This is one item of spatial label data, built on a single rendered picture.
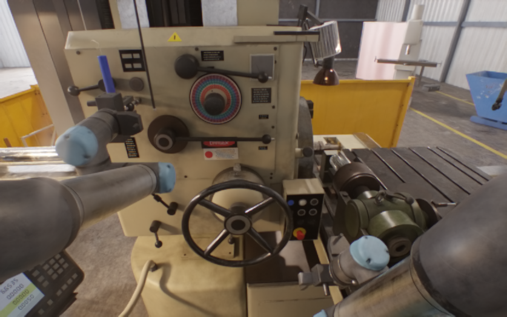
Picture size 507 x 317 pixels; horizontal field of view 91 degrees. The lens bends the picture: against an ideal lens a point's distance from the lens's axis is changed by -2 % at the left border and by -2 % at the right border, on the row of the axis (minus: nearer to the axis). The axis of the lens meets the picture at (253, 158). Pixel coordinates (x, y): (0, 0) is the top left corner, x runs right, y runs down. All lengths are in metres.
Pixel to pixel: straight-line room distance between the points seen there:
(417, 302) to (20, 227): 0.42
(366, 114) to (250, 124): 3.04
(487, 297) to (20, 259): 0.42
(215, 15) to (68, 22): 0.77
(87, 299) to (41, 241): 2.28
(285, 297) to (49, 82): 1.86
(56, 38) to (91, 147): 1.25
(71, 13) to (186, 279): 1.56
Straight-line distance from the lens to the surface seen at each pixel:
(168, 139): 0.90
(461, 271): 0.31
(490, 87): 7.00
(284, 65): 0.90
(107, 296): 2.55
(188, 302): 1.73
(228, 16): 1.53
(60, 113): 1.95
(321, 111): 3.62
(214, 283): 1.61
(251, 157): 0.99
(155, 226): 1.20
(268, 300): 1.71
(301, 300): 1.74
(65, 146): 0.64
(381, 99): 3.89
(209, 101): 0.81
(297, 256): 1.71
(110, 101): 0.76
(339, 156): 1.47
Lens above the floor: 1.89
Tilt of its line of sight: 28 degrees down
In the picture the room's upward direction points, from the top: 1 degrees counter-clockwise
